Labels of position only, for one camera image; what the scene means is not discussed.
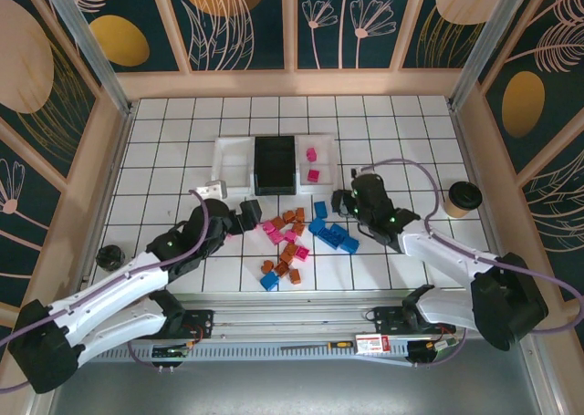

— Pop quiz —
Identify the red white small box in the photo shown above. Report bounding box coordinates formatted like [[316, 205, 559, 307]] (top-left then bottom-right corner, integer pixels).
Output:
[[354, 334, 392, 355]]

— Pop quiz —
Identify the black plastic container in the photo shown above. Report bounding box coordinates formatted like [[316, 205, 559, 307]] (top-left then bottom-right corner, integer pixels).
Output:
[[252, 134, 298, 196]]

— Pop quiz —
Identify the grey metal base sheet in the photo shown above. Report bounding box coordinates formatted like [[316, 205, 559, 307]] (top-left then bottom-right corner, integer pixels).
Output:
[[47, 337, 556, 415]]

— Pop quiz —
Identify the aluminium frame post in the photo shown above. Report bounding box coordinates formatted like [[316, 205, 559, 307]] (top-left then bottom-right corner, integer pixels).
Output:
[[446, 0, 536, 111], [36, 0, 134, 115]]

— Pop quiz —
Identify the grey slotted cable duct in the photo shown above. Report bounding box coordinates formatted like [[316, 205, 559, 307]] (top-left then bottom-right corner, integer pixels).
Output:
[[89, 341, 412, 367]]

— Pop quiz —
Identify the screwdriver yellow black handle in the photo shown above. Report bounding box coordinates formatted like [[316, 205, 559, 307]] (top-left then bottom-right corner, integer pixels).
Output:
[[279, 340, 356, 351]]

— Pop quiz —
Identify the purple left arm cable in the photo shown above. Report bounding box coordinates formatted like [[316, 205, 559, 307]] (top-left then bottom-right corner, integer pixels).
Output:
[[0, 188, 215, 394]]

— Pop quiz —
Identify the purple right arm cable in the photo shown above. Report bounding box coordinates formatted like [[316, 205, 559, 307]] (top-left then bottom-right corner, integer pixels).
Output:
[[350, 158, 584, 369]]

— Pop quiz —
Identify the white plastic container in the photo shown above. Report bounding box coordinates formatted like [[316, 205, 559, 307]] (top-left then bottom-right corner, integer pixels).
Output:
[[210, 135, 256, 195]]

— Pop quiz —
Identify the small bottle black cap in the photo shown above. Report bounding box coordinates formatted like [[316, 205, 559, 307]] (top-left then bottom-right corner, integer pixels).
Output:
[[97, 244, 127, 273]]

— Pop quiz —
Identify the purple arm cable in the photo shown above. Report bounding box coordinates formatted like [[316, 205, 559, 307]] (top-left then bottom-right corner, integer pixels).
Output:
[[350, 158, 584, 369], [0, 188, 215, 394]]

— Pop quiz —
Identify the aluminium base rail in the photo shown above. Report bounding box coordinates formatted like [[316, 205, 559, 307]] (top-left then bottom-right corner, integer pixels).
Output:
[[171, 291, 462, 343]]

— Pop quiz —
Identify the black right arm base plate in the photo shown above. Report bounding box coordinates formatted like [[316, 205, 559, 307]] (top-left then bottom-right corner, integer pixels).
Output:
[[364, 305, 412, 337]]

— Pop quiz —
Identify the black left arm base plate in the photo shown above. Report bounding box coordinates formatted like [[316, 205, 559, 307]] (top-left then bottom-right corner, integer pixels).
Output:
[[180, 308, 215, 342]]

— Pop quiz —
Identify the paper coffee cup black lid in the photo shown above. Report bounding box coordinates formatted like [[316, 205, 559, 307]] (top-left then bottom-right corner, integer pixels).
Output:
[[444, 181, 484, 219]]

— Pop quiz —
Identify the blue lego plate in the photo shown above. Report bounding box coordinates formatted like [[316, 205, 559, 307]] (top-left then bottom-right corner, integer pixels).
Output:
[[318, 223, 348, 251]]

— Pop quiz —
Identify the translucent white container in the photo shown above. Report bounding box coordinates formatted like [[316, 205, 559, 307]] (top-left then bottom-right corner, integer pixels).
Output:
[[294, 133, 339, 189]]

